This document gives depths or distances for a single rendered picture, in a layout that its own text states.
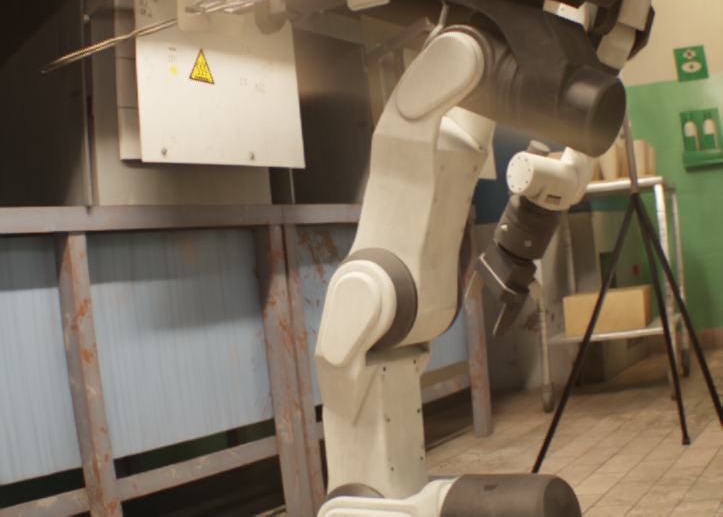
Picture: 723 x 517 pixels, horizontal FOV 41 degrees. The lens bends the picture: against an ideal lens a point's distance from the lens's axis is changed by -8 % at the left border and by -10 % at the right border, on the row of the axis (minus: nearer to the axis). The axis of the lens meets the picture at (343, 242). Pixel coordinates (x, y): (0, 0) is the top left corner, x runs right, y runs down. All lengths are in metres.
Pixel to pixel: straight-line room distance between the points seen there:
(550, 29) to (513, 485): 0.61
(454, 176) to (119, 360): 1.10
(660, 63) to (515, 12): 4.53
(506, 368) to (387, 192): 3.70
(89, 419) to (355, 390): 0.84
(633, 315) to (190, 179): 2.26
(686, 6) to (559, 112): 4.59
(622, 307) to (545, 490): 2.85
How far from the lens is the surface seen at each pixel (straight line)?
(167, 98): 2.24
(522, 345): 5.05
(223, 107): 2.40
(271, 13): 1.70
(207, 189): 2.50
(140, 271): 2.38
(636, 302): 4.20
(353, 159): 3.21
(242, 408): 2.65
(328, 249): 3.03
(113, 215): 2.24
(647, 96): 5.85
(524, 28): 1.33
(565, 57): 1.30
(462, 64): 1.34
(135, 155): 2.30
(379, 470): 1.51
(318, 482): 2.83
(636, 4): 1.52
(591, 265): 4.90
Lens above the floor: 0.67
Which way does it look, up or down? 1 degrees up
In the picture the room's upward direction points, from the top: 6 degrees counter-clockwise
